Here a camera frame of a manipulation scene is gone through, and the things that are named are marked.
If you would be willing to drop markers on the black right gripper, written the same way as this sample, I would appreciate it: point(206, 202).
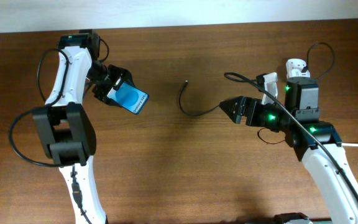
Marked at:
point(244, 109)

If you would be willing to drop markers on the white power strip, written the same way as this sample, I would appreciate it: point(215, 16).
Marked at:
point(295, 62)

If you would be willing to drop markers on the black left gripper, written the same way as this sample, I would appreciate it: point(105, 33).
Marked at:
point(102, 93)

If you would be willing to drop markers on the blue screen Galaxy smartphone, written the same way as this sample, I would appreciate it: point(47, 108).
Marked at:
point(129, 97)

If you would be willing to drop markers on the white USB charger plug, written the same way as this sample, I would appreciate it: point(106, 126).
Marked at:
point(296, 72)

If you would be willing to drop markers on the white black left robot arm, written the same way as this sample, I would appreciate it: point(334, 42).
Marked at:
point(65, 131)

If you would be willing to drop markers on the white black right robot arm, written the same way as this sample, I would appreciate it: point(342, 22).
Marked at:
point(316, 143)

